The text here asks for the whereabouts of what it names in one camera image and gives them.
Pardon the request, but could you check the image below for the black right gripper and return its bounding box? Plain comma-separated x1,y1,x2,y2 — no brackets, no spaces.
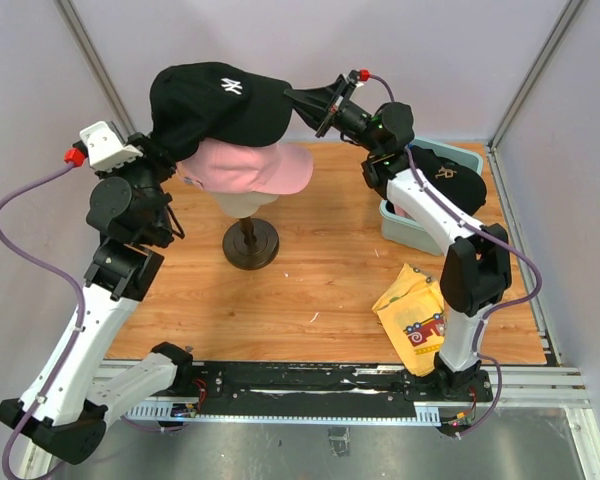
282,80,382,156

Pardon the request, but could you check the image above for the pink sport baseball cap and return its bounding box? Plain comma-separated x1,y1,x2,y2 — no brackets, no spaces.
177,139,314,195

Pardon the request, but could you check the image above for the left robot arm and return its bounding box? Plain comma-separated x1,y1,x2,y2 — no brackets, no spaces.
0,121,194,465

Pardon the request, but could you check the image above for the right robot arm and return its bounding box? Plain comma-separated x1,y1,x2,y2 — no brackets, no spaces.
284,70,511,400

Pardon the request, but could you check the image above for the cream mannequin head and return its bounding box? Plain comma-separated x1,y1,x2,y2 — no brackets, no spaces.
210,192,279,219

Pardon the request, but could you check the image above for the pink cap in bin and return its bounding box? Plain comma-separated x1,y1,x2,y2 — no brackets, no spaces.
386,202,411,219

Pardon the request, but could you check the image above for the light teal plastic bin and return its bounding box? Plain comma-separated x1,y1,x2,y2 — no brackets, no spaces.
379,138,484,256

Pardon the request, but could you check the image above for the black gold-logo baseball cap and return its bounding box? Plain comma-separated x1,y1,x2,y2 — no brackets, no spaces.
410,145,487,215

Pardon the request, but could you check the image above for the yellow printed cloth hat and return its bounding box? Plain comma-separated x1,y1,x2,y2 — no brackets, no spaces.
372,264,446,377

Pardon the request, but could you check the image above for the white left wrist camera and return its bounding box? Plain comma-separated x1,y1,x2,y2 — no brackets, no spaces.
64,121,142,172

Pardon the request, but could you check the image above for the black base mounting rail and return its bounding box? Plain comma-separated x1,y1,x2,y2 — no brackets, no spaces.
155,361,493,405

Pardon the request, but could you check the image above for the white cable duct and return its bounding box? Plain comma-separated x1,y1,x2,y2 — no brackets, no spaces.
125,396,441,426

